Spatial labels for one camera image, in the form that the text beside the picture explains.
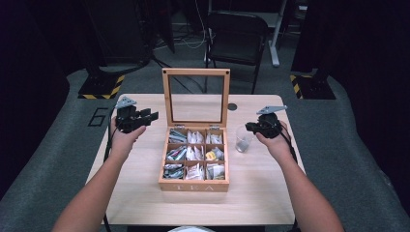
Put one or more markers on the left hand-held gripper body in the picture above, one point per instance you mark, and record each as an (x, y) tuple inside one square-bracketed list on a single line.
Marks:
[(127, 117)]

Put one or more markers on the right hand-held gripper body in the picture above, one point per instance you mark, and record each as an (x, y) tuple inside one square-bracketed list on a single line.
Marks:
[(269, 124)]

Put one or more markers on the clear glass cup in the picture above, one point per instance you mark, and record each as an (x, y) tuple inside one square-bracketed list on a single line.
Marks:
[(239, 135)]

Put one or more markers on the grey tea bag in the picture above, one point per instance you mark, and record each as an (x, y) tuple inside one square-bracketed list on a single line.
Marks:
[(241, 146)]

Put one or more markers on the wooden tea box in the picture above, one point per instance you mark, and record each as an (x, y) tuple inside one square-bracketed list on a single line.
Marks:
[(193, 185)]

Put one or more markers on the person's right hand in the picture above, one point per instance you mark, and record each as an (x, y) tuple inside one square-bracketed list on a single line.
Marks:
[(277, 145)]

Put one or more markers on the person's left hand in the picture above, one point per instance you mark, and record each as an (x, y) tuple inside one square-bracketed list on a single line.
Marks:
[(124, 141)]

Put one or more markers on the black round table grommet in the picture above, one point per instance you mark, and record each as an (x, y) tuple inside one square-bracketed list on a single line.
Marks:
[(232, 106)]

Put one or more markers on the striped black stand base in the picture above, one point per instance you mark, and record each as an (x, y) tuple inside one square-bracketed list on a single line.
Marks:
[(314, 87), (100, 87)]

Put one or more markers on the assortment of tea bags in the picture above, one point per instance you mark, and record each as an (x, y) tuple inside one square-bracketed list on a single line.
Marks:
[(193, 154)]

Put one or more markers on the white desk leg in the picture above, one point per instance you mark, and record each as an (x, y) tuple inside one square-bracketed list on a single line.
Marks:
[(275, 42)]

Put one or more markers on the black folding chair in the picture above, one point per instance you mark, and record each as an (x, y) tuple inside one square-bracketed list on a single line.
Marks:
[(237, 38)]

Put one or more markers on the dark curtain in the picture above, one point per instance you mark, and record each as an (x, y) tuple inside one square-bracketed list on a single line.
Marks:
[(25, 80), (370, 64)]

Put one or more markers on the person's white clothing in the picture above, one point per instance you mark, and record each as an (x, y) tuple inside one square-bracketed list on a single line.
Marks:
[(190, 229)]

